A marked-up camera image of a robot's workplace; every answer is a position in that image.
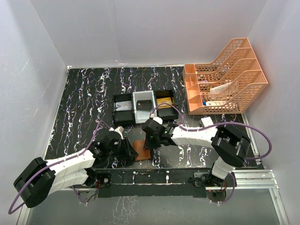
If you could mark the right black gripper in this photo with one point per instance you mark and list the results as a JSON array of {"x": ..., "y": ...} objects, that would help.
[{"x": 151, "y": 139}]

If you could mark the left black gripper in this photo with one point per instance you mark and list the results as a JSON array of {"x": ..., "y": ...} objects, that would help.
[{"x": 126, "y": 148}]

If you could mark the brown leather card holder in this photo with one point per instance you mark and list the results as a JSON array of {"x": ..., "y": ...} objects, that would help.
[{"x": 141, "y": 150}]

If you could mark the black bin with gold card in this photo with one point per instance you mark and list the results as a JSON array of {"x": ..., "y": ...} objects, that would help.
[{"x": 166, "y": 114}]

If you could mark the white plastic bin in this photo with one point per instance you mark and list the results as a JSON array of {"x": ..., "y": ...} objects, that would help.
[{"x": 142, "y": 116}]

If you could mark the black plastic bin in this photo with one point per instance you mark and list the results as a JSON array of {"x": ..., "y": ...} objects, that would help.
[{"x": 123, "y": 118}]

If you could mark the white phone box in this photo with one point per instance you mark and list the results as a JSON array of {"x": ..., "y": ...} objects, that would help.
[{"x": 206, "y": 122}]

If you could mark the orange mesh file organizer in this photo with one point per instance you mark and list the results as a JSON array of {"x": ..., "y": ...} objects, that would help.
[{"x": 237, "y": 63}]

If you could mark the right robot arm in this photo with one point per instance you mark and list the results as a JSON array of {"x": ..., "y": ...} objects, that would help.
[{"x": 229, "y": 143}]

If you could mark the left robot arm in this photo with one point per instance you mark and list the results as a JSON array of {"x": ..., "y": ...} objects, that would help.
[{"x": 44, "y": 177}]

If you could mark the black credit card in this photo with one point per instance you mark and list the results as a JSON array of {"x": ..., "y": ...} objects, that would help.
[{"x": 145, "y": 105}]

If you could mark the silver credit card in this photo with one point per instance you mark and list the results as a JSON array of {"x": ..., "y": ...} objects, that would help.
[{"x": 123, "y": 106}]

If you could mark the gold credit card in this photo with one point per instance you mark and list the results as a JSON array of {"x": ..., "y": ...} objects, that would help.
[{"x": 165, "y": 102}]

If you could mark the white blue item in organizer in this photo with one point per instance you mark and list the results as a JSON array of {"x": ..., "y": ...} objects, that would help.
[{"x": 214, "y": 103}]

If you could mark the white paper in organizer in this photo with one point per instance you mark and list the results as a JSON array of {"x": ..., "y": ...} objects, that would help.
[{"x": 220, "y": 88}]

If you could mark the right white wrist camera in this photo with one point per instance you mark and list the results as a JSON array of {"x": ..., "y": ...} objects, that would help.
[{"x": 156, "y": 119}]

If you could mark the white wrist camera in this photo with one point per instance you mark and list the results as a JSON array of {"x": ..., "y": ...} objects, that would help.
[
  {"x": 118, "y": 130},
  {"x": 156, "y": 119}
]

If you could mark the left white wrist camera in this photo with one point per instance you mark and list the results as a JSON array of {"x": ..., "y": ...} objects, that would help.
[{"x": 118, "y": 130}]

